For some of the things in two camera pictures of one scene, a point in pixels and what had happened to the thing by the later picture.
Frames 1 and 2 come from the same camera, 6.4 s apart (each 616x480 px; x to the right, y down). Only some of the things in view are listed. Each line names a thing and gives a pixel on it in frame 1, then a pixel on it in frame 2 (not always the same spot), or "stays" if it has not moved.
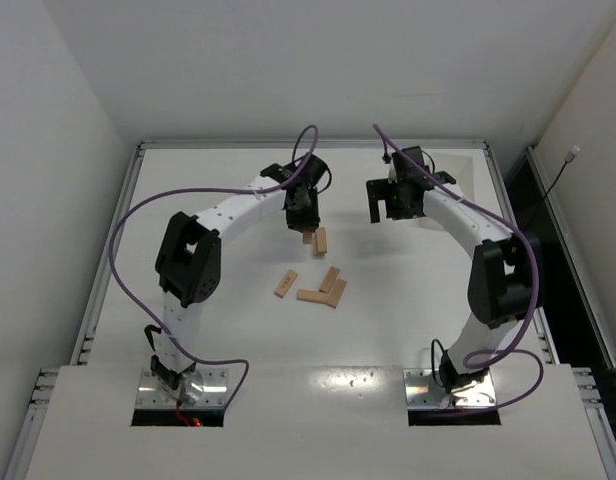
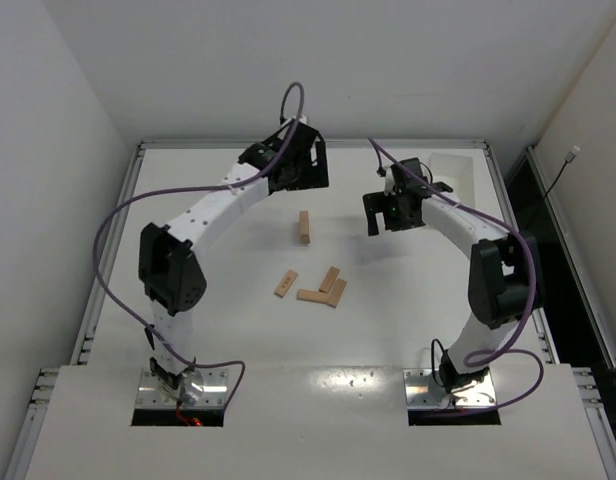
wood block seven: [312, 295] stays
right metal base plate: [422, 393] stays
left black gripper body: [302, 220] to [317, 163]
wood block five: [286, 283] stays
